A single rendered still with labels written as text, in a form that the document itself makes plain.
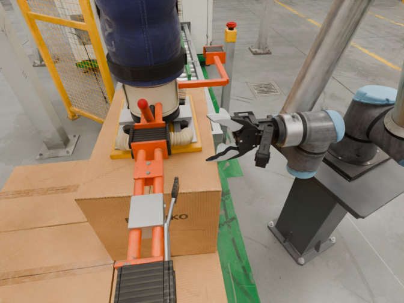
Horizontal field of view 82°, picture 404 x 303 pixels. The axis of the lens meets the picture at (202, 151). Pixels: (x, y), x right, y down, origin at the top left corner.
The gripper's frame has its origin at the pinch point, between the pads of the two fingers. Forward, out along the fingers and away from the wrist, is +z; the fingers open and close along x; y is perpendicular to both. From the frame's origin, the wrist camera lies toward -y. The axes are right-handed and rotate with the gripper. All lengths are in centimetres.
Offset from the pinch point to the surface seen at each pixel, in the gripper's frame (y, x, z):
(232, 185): 69, -107, -33
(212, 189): -5.1, -12.9, -1.3
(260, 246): 18, -107, -39
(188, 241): -5.1, -41.5, 6.5
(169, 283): -32.6, 2.2, 10.0
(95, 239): 6, -53, 44
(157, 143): -1.9, 2.5, 11.9
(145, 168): -8.5, 1.4, 14.6
